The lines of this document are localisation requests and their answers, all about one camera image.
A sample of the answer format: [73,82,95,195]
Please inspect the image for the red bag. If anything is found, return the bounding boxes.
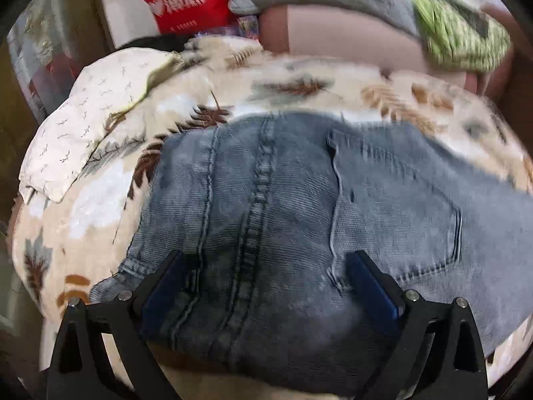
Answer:
[135,0,242,36]

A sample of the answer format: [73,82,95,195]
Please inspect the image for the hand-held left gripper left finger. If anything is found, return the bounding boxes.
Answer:
[46,250,188,400]

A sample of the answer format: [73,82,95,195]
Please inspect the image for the black cloth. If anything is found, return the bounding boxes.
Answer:
[117,33,192,51]

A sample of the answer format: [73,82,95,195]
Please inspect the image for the blue denim pants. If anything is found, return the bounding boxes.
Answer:
[89,110,533,396]

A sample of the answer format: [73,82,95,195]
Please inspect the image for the translucent plastic sheet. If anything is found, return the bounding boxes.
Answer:
[6,0,80,121]

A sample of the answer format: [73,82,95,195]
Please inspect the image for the colourful printed packet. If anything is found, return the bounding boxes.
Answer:
[200,14,261,40]

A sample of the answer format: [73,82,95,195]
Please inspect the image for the leaf-print fleece blanket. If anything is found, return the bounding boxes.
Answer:
[8,35,533,400]

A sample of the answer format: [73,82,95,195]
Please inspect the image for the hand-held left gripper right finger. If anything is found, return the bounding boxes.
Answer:
[346,250,490,400]

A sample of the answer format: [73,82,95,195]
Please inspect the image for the white twig-print pillow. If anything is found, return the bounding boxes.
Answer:
[21,48,184,205]

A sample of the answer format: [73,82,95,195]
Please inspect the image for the green patterned cloth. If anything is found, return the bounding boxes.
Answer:
[391,0,513,73]

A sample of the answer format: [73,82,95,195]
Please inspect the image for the pink pillow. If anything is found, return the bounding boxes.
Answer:
[258,3,479,92]

